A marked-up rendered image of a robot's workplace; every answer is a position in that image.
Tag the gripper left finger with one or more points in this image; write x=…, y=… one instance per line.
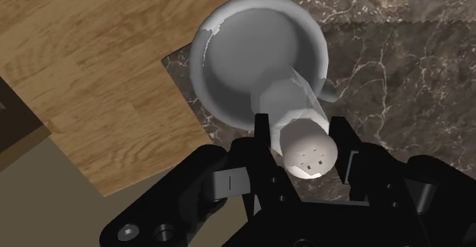
x=178, y=198

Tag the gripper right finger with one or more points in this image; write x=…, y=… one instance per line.
x=386, y=179

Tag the white salt shaker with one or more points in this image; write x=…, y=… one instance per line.
x=308, y=149

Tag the white cup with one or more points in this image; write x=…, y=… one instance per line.
x=245, y=45

